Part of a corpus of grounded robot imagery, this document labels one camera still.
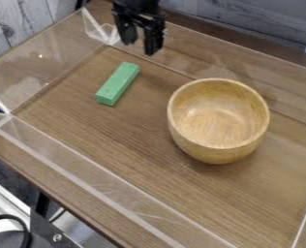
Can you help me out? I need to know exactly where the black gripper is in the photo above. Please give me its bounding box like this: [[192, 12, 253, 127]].
[[111, 0, 165, 56]]

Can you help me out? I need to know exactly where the green rectangular block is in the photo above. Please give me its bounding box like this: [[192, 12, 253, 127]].
[[95, 62, 140, 107]]

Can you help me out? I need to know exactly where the light wooden bowl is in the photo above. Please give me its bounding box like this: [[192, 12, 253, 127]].
[[167, 77, 271, 164]]

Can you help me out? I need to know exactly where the black table leg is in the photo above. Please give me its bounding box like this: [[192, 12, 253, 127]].
[[35, 193, 51, 218]]

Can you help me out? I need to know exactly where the clear acrylic tray wall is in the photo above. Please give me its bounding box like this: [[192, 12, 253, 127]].
[[0, 4, 306, 248]]

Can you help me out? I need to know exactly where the black metal bracket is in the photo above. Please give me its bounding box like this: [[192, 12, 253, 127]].
[[28, 210, 83, 248]]

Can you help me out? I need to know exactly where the black cable loop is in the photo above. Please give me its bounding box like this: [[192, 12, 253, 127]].
[[0, 213, 32, 248]]

